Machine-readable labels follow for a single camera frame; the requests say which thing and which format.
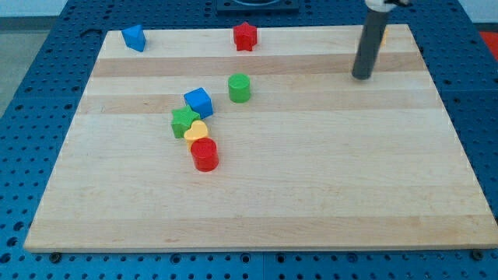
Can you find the green star block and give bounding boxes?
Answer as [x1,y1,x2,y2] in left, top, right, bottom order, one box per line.
[170,105,201,138]

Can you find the red cylinder block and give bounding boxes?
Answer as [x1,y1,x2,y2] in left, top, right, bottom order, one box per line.
[190,138,219,172]

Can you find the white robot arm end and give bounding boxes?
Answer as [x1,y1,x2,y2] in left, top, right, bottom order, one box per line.
[365,0,412,13]

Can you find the green cylinder block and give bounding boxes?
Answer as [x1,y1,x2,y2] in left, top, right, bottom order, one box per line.
[227,73,251,103]

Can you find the yellow heart block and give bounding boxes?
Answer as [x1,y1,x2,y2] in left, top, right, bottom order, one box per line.
[184,120,209,150]

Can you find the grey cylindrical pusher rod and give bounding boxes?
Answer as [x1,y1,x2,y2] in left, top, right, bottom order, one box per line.
[352,9,389,80]

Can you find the yellow block behind rod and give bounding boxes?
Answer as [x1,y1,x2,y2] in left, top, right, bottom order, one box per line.
[381,28,388,47]

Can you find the blue triangle block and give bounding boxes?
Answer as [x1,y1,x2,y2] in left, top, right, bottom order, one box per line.
[121,25,146,52]

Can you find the blue cube block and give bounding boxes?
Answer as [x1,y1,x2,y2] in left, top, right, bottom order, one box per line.
[184,88,213,119]

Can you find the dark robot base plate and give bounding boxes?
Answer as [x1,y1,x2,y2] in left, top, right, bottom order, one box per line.
[215,0,300,13]

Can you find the red star block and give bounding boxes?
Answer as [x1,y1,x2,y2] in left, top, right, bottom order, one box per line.
[233,22,258,51]

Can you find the wooden board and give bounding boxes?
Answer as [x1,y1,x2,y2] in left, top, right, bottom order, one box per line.
[24,24,497,253]

